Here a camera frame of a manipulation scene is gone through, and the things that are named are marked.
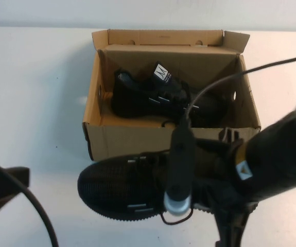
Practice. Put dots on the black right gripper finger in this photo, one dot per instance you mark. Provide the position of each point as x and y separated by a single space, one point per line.
227 226

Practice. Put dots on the brown cardboard shoe box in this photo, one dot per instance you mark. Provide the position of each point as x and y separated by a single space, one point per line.
127 144

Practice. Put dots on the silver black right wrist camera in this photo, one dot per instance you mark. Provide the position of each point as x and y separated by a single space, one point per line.
181 159

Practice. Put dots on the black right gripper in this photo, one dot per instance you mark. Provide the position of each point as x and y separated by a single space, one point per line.
279 159

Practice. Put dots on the black mesh sneaker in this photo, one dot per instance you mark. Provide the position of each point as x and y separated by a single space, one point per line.
137 103
117 185

